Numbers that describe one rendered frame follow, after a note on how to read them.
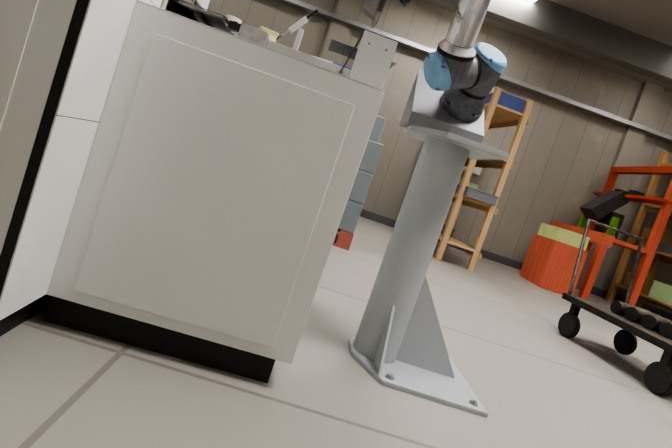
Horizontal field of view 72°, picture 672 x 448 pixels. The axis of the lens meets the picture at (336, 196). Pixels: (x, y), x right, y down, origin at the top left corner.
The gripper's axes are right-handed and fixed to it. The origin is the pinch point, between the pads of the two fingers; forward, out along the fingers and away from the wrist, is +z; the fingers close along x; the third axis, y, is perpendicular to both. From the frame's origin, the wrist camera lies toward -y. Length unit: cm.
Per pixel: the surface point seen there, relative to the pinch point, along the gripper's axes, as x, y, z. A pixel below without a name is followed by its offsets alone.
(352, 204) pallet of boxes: -207, -45, 74
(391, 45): 40.0, -2.6, 16.1
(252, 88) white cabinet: 46, 27, 39
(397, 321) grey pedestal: 10, -39, 94
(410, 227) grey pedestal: 9, -33, 62
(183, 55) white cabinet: 46, 45, 37
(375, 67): 40.0, -0.5, 22.8
